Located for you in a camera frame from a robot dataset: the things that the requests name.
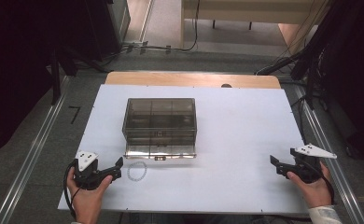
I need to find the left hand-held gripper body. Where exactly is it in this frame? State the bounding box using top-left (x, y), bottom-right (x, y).
top-left (73, 150), bottom-right (110, 191)

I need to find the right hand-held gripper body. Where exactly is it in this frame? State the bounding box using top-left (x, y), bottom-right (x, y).
top-left (289, 143), bottom-right (338, 184)

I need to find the clear bead bracelet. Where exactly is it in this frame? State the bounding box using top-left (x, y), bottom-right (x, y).
top-left (126, 161), bottom-right (148, 182)

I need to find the smoky transparent drawer box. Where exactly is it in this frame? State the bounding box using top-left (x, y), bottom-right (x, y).
top-left (121, 97), bottom-right (198, 161)

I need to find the person's right hand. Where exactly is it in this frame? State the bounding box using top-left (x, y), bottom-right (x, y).
top-left (287, 161), bottom-right (334, 209)

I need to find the person's left hand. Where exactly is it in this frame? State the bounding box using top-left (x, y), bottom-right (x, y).
top-left (65, 166), bottom-right (114, 224)

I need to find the white table cover sheet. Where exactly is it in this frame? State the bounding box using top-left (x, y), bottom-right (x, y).
top-left (57, 84), bottom-right (311, 216)

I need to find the black metal stand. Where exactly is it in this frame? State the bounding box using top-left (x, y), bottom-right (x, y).
top-left (49, 46), bottom-right (78, 105)

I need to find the wooden table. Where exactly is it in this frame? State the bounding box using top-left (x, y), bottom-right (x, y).
top-left (104, 71), bottom-right (282, 90)

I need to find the black curtain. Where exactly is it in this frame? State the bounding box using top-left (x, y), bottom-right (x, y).
top-left (307, 0), bottom-right (364, 164)
top-left (0, 0), bottom-right (78, 161)

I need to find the dark cabinet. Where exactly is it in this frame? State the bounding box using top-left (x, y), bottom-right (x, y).
top-left (86, 0), bottom-right (132, 62)

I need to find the light wooden bench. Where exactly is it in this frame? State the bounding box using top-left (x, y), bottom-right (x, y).
top-left (179, 0), bottom-right (330, 50)

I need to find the left hand-held gripper black cable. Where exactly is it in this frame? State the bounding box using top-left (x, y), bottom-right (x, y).
top-left (63, 159), bottom-right (79, 219)

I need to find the hand-held gripper black cable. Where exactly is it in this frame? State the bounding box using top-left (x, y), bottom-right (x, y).
top-left (63, 159), bottom-right (79, 219)
top-left (307, 161), bottom-right (336, 205)

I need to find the metal floor rail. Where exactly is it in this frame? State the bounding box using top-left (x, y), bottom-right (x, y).
top-left (0, 75), bottom-right (71, 224)
top-left (294, 84), bottom-right (364, 224)

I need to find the right hand-held gripper black cable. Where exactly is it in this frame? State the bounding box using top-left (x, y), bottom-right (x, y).
top-left (307, 161), bottom-right (336, 205)

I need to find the black cable bundle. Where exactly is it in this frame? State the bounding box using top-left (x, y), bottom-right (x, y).
top-left (254, 43), bottom-right (316, 77)

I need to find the black floor cable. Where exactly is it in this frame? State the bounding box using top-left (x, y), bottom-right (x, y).
top-left (120, 0), bottom-right (202, 53)

